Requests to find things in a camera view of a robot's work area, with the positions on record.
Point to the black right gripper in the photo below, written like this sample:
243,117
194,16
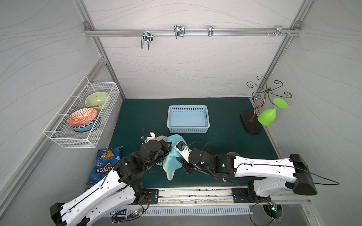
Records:
186,165

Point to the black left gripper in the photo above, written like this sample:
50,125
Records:
165,145

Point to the teal mesh laundry bag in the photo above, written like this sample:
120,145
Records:
171,164

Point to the cream mesh laundry bag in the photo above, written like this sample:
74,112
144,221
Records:
161,138

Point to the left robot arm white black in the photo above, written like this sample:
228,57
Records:
125,174

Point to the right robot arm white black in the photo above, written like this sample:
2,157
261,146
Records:
272,176

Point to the blue Doritos chip bag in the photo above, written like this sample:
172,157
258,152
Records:
105,161

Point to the light blue plastic basket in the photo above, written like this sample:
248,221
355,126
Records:
188,119

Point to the lilac bowl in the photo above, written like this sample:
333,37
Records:
234,154

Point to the green ceramic bowl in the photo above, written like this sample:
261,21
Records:
98,100

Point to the blue bowl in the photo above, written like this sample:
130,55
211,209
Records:
86,127

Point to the orange patterned bowl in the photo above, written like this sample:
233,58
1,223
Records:
82,117

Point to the green plastic wine glass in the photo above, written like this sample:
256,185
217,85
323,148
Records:
268,116

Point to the double metal hook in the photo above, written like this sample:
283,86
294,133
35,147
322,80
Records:
147,37

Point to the metal clip hook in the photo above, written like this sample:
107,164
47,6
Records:
179,31

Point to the small metal hook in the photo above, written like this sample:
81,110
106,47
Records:
210,30

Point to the right metal hook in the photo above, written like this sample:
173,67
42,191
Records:
279,32

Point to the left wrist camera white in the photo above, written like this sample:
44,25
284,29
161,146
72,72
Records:
147,137

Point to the white cable duct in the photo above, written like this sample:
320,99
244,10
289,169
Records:
228,210

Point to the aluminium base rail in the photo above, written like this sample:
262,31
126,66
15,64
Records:
213,195

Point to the copper wire glass stand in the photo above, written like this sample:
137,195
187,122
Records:
259,99

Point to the white wire wall basket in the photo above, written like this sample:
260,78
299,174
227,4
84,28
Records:
59,131

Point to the aluminium top rail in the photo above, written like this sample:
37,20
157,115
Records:
203,32

